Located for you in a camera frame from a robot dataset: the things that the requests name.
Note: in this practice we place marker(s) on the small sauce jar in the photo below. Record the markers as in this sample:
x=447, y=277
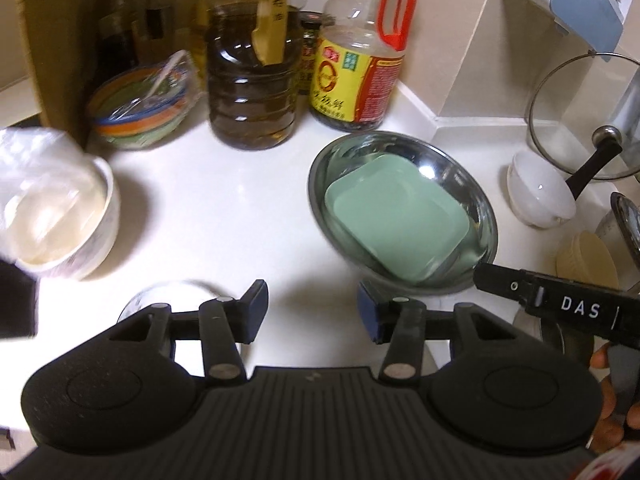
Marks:
x=309, y=60

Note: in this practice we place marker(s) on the slim dark bottle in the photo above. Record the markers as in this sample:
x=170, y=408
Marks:
x=159, y=5

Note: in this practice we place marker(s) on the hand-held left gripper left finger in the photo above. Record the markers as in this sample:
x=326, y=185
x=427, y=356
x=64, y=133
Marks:
x=257, y=307

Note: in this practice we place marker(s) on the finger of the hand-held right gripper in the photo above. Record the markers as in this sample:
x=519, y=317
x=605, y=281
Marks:
x=497, y=284

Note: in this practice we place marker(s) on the dark glass bottle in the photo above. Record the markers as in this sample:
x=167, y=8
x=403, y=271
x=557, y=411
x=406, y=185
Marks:
x=116, y=25

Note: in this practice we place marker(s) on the small white bowl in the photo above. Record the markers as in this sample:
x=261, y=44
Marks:
x=537, y=190

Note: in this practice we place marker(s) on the green square plate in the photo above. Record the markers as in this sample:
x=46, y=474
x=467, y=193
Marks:
x=395, y=215

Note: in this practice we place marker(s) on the beige ribbed cup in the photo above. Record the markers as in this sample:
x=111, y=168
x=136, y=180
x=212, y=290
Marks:
x=587, y=260

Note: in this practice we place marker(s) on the wide stainless steel bowl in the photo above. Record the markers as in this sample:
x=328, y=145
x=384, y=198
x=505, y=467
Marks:
x=450, y=170

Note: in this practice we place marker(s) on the colourful striped bowl with wrap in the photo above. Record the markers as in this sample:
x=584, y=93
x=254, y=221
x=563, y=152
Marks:
x=140, y=105

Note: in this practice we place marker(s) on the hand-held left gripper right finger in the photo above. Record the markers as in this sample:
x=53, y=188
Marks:
x=367, y=317

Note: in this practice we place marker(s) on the white bowl with plastic bag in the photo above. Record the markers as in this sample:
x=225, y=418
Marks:
x=55, y=210

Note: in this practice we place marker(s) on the dark object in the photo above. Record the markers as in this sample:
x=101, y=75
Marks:
x=17, y=300

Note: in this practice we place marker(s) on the person's right hand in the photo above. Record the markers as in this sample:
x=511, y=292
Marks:
x=610, y=435

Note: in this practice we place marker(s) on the wooden cutting board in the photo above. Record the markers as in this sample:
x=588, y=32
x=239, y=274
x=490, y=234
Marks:
x=60, y=35

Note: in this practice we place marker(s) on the clear glass bowl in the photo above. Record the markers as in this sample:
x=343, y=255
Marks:
x=165, y=292

